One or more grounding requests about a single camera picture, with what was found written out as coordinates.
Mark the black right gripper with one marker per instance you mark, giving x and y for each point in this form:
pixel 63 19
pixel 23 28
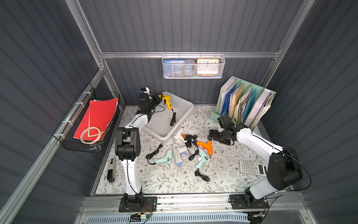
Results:
pixel 216 136

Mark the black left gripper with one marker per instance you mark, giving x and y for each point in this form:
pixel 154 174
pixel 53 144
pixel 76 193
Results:
pixel 154 101

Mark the yellow glue gun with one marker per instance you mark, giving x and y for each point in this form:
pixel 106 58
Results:
pixel 166 99

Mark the orange glue gun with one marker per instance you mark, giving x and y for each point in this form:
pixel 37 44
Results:
pixel 206 145

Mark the translucent white storage box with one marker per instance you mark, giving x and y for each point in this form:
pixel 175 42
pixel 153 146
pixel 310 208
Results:
pixel 163 125

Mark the mint glue gun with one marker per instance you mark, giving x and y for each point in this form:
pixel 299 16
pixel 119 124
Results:
pixel 167 159
pixel 203 158

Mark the small white orange-tip glue gun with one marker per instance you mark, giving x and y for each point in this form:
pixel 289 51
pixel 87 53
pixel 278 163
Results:
pixel 179 137

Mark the white blue-tip glue gun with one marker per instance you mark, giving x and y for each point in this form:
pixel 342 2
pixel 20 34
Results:
pixel 177 152

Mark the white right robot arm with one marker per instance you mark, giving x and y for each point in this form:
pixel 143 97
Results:
pixel 284 168

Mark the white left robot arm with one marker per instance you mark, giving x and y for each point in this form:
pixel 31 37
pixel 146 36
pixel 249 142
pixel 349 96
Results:
pixel 128 144

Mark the blue box in basket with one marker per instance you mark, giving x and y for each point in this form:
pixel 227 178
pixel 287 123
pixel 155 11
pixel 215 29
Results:
pixel 172 68

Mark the teal perforated folder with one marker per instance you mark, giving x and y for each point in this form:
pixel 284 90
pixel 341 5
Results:
pixel 249 104

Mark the white calculator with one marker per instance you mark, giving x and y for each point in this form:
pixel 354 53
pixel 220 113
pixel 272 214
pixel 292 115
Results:
pixel 253 168

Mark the blue folder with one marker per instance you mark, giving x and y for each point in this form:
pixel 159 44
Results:
pixel 225 100

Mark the green plastic file organizer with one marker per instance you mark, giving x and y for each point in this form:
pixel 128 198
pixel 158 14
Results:
pixel 238 98

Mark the grey tape roll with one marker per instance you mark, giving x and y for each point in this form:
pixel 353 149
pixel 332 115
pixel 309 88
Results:
pixel 189 68

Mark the worn paper stack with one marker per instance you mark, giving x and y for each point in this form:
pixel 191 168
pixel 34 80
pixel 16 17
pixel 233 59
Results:
pixel 266 106

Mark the red folder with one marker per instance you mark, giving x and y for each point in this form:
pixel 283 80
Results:
pixel 99 114

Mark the white thick binder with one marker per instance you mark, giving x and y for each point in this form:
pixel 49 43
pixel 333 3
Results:
pixel 257 107

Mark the yellow alarm clock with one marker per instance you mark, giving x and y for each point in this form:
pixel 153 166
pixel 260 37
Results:
pixel 208 66

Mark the black white handheld device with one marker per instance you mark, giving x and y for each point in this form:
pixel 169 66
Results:
pixel 112 171

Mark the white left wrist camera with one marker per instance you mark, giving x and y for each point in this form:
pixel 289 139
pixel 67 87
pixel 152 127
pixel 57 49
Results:
pixel 145 91

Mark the white wire wall basket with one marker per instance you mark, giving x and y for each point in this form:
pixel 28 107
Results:
pixel 195 57

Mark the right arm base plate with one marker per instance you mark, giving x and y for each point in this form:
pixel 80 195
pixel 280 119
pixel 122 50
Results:
pixel 244 202

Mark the black wire side basket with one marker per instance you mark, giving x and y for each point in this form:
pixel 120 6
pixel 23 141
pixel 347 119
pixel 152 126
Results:
pixel 65 137

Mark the aluminium front rail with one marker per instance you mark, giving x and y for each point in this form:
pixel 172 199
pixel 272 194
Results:
pixel 212 208

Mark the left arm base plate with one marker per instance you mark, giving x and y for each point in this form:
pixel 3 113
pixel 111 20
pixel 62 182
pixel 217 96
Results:
pixel 137 203

